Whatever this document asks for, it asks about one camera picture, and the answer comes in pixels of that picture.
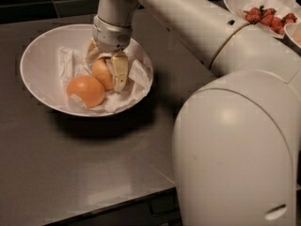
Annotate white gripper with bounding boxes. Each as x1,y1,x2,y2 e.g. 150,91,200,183
86,16,133,92

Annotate yellow-orange orange with stem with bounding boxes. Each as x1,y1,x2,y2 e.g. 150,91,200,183
91,58,114,90

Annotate red strawberries pile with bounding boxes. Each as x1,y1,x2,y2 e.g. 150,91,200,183
244,6,297,35

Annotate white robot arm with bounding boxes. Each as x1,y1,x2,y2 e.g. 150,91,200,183
93,0,301,226

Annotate white paper under strawberries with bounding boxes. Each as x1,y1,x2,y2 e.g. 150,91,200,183
242,0,301,39

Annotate white bowl at right edge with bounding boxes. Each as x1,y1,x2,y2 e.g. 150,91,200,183
284,23,301,50

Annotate large white bowl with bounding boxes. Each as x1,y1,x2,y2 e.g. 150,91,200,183
20,24,155,118

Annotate darker orange fruit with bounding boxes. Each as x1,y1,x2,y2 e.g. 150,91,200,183
66,75,105,108

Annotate dark drawer front with handle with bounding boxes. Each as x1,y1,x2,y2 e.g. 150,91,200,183
45,188,182,226

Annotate white crumpled paper in bowl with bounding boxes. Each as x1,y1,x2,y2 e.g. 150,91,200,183
57,40,153,117

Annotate white bowl with strawberries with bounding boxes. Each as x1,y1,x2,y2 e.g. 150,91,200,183
222,0,301,40

